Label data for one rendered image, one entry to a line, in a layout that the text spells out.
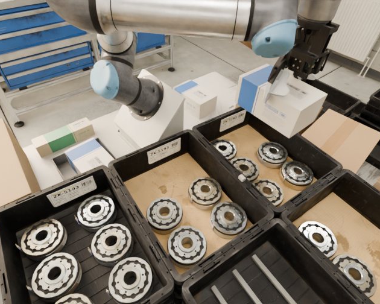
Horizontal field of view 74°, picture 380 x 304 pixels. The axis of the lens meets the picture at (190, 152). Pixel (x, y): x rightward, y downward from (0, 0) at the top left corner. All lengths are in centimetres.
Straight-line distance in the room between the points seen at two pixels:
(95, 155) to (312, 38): 78
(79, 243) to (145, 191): 23
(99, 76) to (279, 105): 58
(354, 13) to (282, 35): 315
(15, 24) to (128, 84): 155
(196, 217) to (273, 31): 52
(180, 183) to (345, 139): 65
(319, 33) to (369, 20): 294
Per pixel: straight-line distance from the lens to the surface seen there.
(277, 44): 50
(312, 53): 66
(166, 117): 98
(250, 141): 100
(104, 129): 126
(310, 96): 73
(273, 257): 76
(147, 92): 99
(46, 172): 116
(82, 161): 101
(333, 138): 110
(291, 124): 69
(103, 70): 92
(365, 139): 117
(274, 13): 51
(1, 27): 237
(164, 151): 85
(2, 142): 104
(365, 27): 359
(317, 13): 63
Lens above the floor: 150
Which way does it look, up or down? 46 degrees down
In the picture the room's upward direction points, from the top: 3 degrees clockwise
